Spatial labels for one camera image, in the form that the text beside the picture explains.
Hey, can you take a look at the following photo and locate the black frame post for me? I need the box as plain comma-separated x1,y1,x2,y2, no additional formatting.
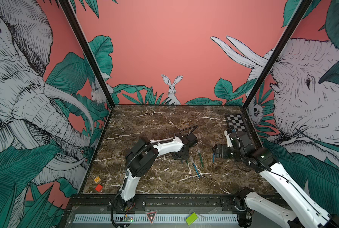
242,0,312,109
58,0,115,110

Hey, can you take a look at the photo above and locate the green carving knife right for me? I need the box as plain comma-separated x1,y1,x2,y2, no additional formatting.
197,148,204,168

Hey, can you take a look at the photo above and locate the right black frame post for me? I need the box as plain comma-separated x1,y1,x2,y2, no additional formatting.
242,0,312,109

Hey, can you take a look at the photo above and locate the left black frame post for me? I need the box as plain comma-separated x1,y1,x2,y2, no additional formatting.
58,0,115,110

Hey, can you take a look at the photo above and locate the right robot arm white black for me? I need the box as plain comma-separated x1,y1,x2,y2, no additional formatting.
213,128,339,228

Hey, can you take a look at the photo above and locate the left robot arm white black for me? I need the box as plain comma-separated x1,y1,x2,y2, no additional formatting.
112,125,198,211

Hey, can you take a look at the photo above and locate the triangular warning sticker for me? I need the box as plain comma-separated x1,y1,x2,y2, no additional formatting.
146,211,158,224

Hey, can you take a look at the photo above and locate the green sticky note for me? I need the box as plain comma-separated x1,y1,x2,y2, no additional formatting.
185,212,198,226

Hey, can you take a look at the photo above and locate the small circuit board green led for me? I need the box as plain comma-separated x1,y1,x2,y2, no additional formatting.
120,215,134,223

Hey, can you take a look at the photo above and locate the white slotted cable duct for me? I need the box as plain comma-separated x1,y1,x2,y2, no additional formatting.
73,214,238,224

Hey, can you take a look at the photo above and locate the black front mounting rail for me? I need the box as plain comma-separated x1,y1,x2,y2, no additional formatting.
66,194,241,214

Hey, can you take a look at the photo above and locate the orange small block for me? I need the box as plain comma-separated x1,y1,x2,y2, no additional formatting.
94,176,101,183

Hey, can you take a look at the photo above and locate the red small block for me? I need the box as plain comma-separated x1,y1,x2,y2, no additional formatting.
95,184,103,192

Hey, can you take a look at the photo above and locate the blue carving knife front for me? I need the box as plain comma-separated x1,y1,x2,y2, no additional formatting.
189,156,201,178

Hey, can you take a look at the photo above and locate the black white checkerboard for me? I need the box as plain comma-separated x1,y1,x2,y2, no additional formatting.
225,114,246,132

